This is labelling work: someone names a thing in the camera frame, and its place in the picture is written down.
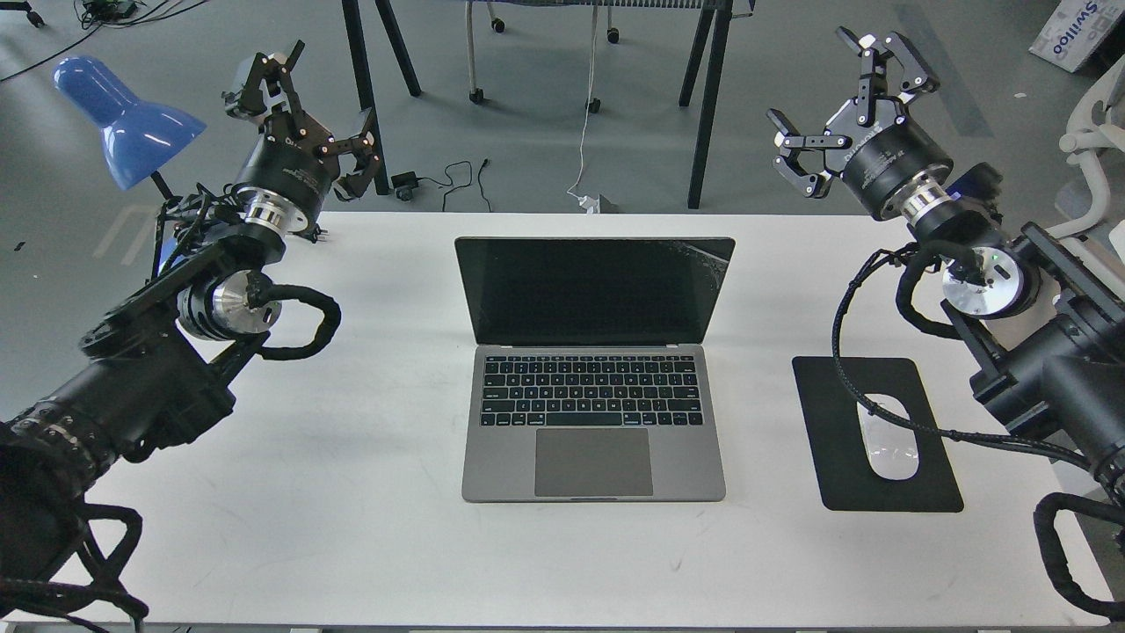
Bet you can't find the white computer mouse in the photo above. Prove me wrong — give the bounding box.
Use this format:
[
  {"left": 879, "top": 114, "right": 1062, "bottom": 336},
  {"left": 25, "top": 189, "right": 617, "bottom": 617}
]
[{"left": 856, "top": 403, "right": 920, "bottom": 482}]

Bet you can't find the white office chair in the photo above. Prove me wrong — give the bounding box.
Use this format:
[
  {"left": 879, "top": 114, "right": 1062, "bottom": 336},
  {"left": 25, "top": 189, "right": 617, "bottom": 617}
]
[{"left": 1049, "top": 56, "right": 1124, "bottom": 239}]

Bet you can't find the black power adapter cable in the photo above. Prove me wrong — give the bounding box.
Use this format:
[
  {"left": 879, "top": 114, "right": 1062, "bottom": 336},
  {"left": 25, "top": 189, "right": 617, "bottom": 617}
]
[{"left": 390, "top": 159, "right": 494, "bottom": 212}]

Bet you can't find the grey laptop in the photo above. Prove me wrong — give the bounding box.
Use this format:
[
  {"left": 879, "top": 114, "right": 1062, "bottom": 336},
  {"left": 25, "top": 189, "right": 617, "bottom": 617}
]
[{"left": 455, "top": 236, "right": 736, "bottom": 501}]

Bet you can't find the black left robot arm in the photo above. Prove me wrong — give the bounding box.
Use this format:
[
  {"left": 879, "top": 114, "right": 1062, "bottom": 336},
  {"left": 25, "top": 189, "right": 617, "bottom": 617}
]
[{"left": 1, "top": 40, "right": 381, "bottom": 630}]

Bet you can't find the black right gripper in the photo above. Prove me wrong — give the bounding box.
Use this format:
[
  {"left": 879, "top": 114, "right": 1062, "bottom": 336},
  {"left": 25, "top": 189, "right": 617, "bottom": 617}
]
[{"left": 766, "top": 25, "right": 954, "bottom": 221}]

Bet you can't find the white charger cable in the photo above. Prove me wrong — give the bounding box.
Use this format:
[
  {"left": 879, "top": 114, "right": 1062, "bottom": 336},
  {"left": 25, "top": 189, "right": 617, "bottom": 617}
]
[{"left": 566, "top": 0, "right": 621, "bottom": 215}]

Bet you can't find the white cardboard box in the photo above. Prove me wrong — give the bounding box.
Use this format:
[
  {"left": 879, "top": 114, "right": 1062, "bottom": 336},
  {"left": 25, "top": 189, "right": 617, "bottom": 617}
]
[{"left": 1028, "top": 1, "right": 1124, "bottom": 75}]

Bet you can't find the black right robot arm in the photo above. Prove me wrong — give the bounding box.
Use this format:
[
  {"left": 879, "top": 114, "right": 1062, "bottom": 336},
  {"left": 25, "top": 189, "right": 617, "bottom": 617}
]
[{"left": 767, "top": 27, "right": 1124, "bottom": 622}]

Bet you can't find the blue desk lamp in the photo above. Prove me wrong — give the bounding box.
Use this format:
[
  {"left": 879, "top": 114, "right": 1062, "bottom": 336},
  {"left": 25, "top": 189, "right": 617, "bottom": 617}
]
[{"left": 53, "top": 55, "right": 207, "bottom": 200}]

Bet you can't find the black mouse pad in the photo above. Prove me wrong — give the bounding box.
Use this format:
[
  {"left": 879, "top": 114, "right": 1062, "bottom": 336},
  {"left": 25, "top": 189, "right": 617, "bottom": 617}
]
[{"left": 791, "top": 356, "right": 964, "bottom": 513}]

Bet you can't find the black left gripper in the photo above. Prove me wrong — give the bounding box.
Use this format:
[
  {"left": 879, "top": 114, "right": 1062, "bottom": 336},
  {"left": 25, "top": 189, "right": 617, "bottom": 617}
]
[{"left": 221, "top": 40, "right": 381, "bottom": 234}]

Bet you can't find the black-legged background table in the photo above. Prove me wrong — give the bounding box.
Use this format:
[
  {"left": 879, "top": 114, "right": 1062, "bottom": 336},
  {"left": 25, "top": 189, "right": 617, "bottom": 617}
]
[{"left": 340, "top": 1, "right": 735, "bottom": 211}]

